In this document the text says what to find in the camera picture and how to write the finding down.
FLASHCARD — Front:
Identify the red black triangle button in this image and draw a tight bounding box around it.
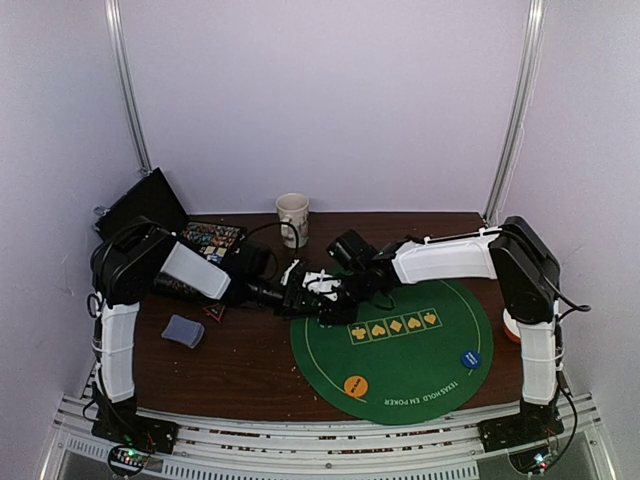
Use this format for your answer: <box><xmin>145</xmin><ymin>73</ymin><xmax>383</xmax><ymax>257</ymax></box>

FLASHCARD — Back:
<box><xmin>202</xmin><ymin>303</ymin><xmax>226</xmax><ymax>323</ymax></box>

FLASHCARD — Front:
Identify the beige ceramic mug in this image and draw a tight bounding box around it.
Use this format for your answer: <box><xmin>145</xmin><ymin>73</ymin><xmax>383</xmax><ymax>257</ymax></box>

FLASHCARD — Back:
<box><xmin>276</xmin><ymin>193</ymin><xmax>310</xmax><ymax>249</ymax></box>

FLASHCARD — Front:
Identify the white orange bowl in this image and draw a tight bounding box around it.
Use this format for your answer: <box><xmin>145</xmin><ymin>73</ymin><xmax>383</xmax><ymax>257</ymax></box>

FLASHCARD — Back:
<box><xmin>502</xmin><ymin>309</ymin><xmax>521</xmax><ymax>344</ymax></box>

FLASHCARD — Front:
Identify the aluminium front rail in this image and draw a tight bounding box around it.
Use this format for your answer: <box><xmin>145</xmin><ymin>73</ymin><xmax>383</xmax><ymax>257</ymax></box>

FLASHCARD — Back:
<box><xmin>35</xmin><ymin>394</ymin><xmax>622</xmax><ymax>479</ymax></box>

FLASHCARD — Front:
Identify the round green poker mat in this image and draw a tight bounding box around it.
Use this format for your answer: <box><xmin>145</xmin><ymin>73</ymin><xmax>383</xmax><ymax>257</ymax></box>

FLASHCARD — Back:
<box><xmin>290</xmin><ymin>280</ymin><xmax>494</xmax><ymax>425</ymax></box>

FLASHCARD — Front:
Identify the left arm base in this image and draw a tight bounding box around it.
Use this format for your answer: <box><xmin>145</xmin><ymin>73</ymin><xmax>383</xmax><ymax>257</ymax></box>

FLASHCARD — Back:
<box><xmin>91</xmin><ymin>407</ymin><xmax>179</xmax><ymax>454</ymax></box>

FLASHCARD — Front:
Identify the right aluminium frame post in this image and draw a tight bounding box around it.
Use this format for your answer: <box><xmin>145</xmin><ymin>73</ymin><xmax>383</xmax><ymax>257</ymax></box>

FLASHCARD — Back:
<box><xmin>483</xmin><ymin>0</ymin><xmax>547</xmax><ymax>225</ymax></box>

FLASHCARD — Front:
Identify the black poker chip case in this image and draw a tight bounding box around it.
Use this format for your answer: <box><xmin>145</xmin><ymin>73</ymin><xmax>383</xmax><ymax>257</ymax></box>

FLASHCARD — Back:
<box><xmin>90</xmin><ymin>169</ymin><xmax>231</xmax><ymax>307</ymax></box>

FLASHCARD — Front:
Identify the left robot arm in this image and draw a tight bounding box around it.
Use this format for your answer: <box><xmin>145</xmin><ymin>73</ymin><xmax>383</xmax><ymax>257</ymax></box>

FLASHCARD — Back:
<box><xmin>90</xmin><ymin>216</ymin><xmax>320</xmax><ymax>403</ymax></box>

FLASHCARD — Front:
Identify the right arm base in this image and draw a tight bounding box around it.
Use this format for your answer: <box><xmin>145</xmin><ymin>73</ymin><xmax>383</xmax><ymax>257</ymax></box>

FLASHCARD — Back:
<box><xmin>478</xmin><ymin>400</ymin><xmax>564</xmax><ymax>452</ymax></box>

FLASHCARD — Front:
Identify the blue small blind button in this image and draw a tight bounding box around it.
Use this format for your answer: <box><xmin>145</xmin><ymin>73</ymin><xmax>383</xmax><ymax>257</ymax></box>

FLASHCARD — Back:
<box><xmin>461</xmin><ymin>350</ymin><xmax>482</xmax><ymax>370</ymax></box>

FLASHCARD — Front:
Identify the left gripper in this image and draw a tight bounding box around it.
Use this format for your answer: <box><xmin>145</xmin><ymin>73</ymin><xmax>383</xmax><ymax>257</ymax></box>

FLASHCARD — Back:
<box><xmin>248</xmin><ymin>275</ymin><xmax>326</xmax><ymax>319</ymax></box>

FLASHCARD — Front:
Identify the orange big blind button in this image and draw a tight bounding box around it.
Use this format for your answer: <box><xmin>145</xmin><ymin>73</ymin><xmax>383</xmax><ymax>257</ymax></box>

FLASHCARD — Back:
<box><xmin>343</xmin><ymin>375</ymin><xmax>369</xmax><ymax>399</ymax></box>

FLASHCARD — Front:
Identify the aluminium frame post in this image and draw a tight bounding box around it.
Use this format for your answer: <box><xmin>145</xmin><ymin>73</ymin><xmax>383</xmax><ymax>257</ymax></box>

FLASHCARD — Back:
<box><xmin>104</xmin><ymin>0</ymin><xmax>152</xmax><ymax>176</ymax></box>
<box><xmin>483</xmin><ymin>0</ymin><xmax>547</xmax><ymax>225</ymax></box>

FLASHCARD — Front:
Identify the left aluminium frame post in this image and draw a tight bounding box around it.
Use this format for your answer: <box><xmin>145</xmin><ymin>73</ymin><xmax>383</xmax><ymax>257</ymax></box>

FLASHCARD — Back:
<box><xmin>104</xmin><ymin>0</ymin><xmax>152</xmax><ymax>176</ymax></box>

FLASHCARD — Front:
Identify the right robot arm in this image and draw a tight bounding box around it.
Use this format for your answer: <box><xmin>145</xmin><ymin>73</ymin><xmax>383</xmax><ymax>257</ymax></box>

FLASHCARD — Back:
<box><xmin>319</xmin><ymin>216</ymin><xmax>562</xmax><ymax>442</ymax></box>

